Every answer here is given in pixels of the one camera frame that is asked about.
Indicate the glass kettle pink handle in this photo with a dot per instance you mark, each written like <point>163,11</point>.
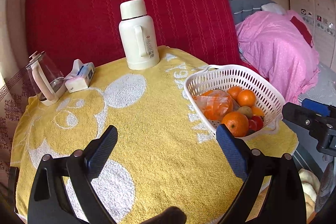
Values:
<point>47,80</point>

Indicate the black phone on table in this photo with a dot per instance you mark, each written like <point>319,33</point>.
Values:
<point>12,187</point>

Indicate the white pillow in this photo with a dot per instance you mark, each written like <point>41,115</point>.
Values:
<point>274,8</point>

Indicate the grey gloved right hand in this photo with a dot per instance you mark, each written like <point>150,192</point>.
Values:
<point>327,183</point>

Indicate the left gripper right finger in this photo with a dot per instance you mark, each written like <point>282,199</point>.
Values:
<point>251,165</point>

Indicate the white wardrobe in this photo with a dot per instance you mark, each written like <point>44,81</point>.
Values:
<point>319,15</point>

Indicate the small orange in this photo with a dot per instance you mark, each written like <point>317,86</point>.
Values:
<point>246,98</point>

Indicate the white plastic basket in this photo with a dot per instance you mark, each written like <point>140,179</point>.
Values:
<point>212,77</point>

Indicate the pink duvet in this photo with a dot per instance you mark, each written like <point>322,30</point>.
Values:
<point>281,48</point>

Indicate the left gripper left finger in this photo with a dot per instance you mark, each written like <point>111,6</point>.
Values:
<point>83,166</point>

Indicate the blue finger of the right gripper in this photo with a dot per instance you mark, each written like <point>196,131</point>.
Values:
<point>317,107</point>

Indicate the brown round fruit in basket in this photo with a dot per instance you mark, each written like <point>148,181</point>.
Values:
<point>247,111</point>

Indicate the tissue pack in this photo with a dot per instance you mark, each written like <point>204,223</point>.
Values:
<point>80,76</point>

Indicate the brown kiwi fruit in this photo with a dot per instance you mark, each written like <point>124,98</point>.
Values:
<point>257,112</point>

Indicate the plastic bag of oranges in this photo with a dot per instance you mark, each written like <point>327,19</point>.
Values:
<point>214,104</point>

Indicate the patterned curtain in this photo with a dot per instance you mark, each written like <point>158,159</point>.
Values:
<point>14,99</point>

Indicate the cream thermos flask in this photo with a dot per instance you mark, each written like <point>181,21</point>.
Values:
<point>137,35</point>

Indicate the red tomato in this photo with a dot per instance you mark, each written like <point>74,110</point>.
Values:
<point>252,126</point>
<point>259,122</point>

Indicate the yellow white towel cloth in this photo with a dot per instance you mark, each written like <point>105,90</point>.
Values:
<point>164,155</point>

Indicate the large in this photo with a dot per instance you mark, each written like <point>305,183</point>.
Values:
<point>237,123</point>

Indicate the red blanket backdrop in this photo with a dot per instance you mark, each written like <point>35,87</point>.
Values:
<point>96,30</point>

